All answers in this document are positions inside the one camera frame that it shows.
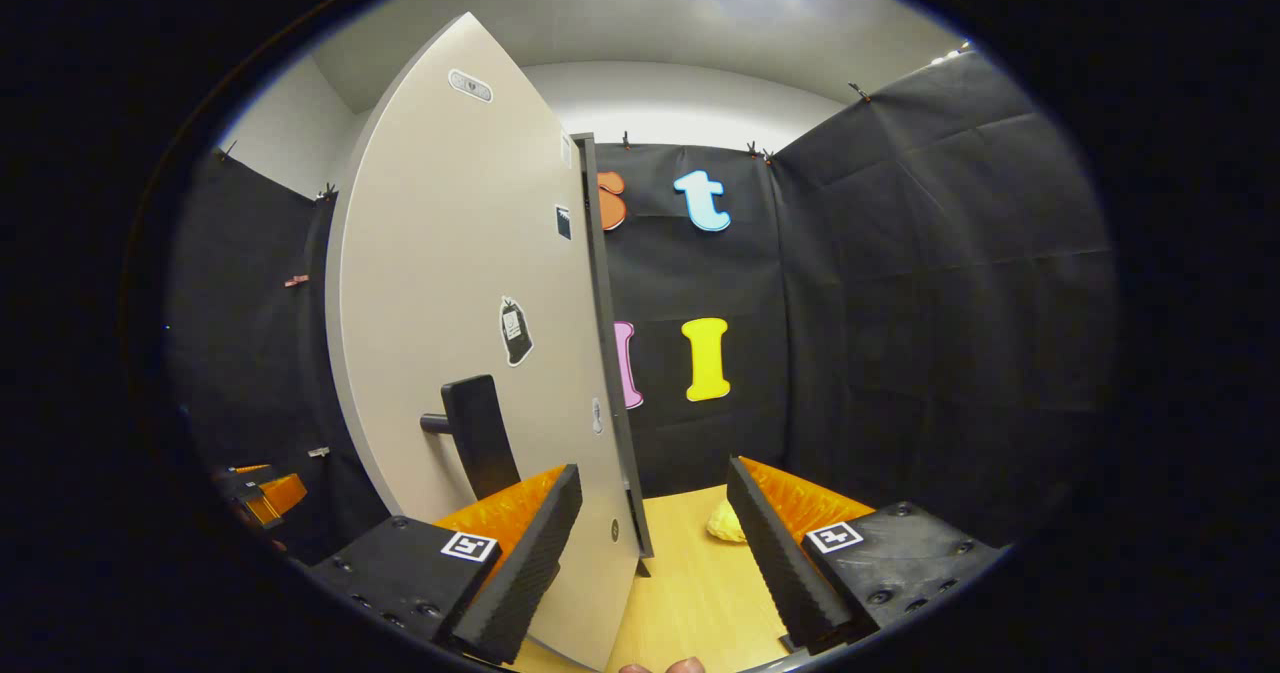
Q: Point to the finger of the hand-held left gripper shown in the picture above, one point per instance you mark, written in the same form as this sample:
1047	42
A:
280	495
238	480

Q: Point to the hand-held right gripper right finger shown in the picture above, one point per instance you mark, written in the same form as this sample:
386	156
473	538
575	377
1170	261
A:
775	553

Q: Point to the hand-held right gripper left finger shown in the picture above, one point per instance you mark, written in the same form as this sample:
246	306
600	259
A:
525	563

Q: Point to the dark grey cabinet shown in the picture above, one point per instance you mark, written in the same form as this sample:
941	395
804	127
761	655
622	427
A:
608	353

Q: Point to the beige cabinet door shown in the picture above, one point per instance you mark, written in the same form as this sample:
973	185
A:
450	283

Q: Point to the pale yellow lumpy object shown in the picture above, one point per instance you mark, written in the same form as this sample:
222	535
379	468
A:
725	523

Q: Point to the black backdrop cloth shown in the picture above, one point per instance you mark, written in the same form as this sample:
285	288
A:
920	303

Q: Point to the black clip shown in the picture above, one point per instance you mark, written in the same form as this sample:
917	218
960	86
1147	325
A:
226	151
327	191
760	151
860	91

